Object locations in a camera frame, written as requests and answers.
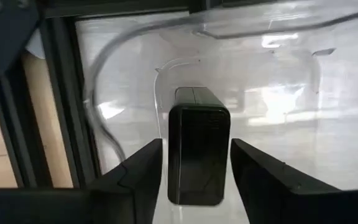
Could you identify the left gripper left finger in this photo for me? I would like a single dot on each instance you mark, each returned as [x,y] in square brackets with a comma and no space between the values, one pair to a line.
[129,193]

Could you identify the clear plastic bin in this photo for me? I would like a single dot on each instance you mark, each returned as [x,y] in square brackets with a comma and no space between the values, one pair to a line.
[275,77]

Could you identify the dark rectangular spice tin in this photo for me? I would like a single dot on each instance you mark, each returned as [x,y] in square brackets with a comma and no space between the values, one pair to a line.
[197,149]

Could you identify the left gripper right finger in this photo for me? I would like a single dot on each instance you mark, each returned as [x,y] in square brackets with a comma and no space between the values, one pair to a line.
[269,193]

